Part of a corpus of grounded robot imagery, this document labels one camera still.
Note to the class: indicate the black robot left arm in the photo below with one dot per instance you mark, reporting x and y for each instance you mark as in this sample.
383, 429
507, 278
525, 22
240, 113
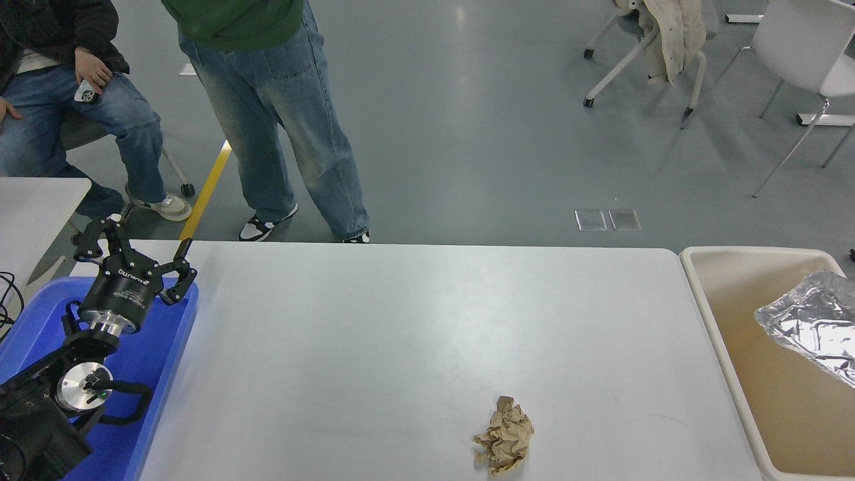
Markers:
33, 434

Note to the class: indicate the person's right hand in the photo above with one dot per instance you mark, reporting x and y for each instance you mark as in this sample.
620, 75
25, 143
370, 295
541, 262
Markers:
8, 107

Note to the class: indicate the white smartphone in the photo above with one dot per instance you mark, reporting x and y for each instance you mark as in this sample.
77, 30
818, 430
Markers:
85, 92

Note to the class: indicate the person's left hand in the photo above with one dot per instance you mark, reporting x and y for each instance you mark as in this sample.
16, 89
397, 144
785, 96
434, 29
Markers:
93, 65

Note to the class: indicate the clear floor plate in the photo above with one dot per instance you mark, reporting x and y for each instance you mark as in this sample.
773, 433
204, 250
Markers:
625, 220
591, 220

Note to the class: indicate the person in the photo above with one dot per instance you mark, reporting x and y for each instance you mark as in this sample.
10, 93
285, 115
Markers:
100, 120
267, 100

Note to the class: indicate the silver foil tray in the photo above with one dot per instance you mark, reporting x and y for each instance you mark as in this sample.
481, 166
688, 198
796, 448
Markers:
815, 321

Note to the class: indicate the white frame chair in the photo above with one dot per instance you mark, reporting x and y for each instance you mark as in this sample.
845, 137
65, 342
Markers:
621, 65

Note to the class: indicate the blue plastic tray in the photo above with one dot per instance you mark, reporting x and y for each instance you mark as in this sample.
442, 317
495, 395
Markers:
153, 347

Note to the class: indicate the white table foot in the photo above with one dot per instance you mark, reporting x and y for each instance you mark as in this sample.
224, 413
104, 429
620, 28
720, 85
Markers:
828, 119
741, 19

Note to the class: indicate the small white table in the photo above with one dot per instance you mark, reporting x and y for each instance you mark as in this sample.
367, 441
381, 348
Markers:
33, 214

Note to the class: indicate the beige jacket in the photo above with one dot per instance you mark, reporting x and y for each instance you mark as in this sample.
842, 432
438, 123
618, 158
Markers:
674, 33

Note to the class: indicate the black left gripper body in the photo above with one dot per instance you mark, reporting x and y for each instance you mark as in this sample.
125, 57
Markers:
123, 294

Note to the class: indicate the white shell chair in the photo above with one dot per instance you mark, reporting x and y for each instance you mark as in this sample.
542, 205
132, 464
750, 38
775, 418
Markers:
801, 40

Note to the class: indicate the tan paper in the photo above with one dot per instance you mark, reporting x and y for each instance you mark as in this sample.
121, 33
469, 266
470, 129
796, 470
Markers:
507, 434

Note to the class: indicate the large pale plastic bin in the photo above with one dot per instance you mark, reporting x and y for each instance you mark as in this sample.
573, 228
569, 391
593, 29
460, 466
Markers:
735, 314

